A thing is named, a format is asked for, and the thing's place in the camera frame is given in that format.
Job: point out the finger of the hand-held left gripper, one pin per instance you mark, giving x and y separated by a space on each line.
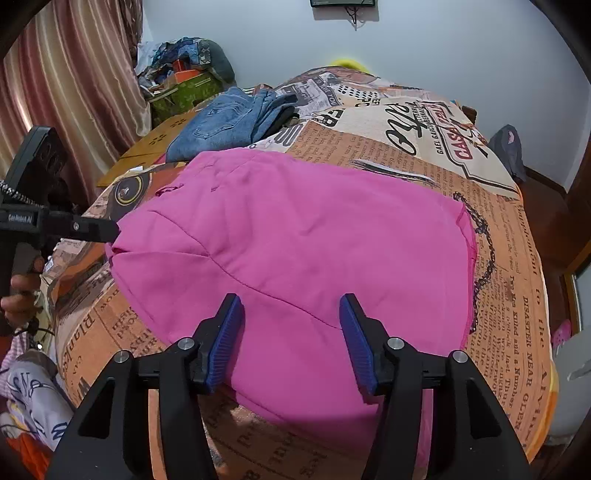
83 227

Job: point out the printed newspaper-pattern blanket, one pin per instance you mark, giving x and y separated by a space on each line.
508 277

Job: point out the grey backpack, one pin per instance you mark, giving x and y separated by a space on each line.
508 152

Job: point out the blue jeans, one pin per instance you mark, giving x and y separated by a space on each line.
221 120

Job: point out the pink pants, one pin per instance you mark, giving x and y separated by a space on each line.
300 240

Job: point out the green patterned storage box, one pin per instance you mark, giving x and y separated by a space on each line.
184 94

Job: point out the wooden bed frame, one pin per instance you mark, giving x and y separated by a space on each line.
470 115

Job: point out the pile of clothes and bags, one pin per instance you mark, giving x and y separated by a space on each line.
194 53

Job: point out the small wall monitor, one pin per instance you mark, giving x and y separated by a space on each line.
341 2

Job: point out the striped satin curtain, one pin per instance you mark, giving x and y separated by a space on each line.
69 69

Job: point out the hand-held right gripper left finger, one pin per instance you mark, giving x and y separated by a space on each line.
226 344

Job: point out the wooden lap table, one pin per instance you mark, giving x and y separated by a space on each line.
147 144

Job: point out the yellow foam tube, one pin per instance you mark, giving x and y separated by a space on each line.
348 63

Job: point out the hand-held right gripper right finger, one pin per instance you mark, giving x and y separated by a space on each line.
358 344

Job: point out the orange cloth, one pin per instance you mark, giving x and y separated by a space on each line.
30 457

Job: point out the person's left hand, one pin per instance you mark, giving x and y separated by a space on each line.
21 307

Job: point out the printed white trousers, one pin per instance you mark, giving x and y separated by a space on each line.
32 397

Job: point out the pink slipper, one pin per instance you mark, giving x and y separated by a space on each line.
562 332

